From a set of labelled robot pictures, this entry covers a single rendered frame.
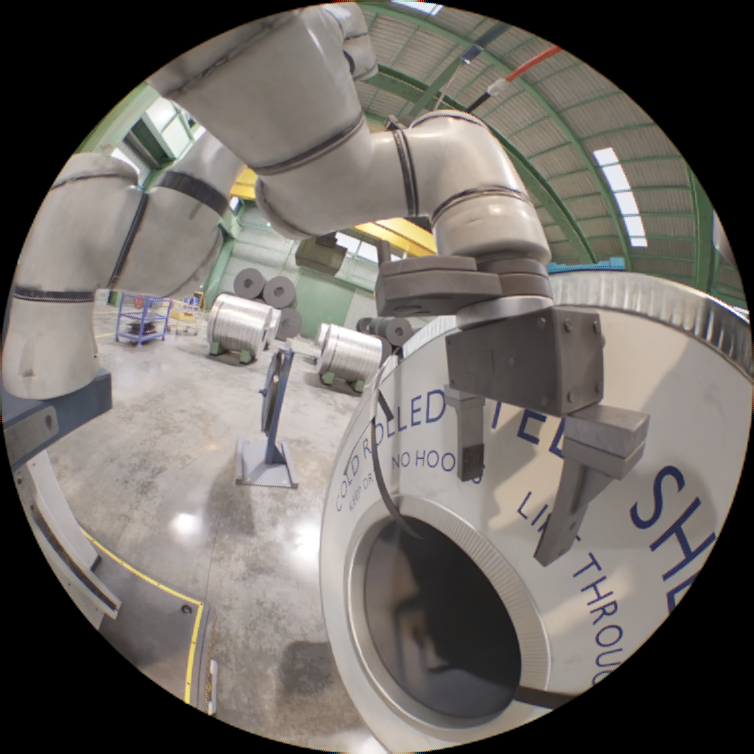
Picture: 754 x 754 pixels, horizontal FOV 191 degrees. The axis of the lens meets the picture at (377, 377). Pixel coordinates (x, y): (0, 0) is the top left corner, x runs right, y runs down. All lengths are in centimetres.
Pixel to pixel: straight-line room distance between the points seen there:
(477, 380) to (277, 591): 128
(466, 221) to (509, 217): 3
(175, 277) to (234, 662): 126
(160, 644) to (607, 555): 99
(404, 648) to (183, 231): 99
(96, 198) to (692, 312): 56
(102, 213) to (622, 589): 60
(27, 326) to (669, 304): 60
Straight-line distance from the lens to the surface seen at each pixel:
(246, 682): 122
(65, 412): 38
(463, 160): 18
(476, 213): 15
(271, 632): 124
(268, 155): 15
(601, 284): 27
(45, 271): 35
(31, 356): 37
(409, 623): 80
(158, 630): 97
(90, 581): 87
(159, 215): 38
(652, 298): 25
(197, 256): 40
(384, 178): 18
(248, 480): 182
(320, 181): 17
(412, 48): 1199
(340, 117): 15
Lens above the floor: 122
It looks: 8 degrees down
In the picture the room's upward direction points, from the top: 18 degrees clockwise
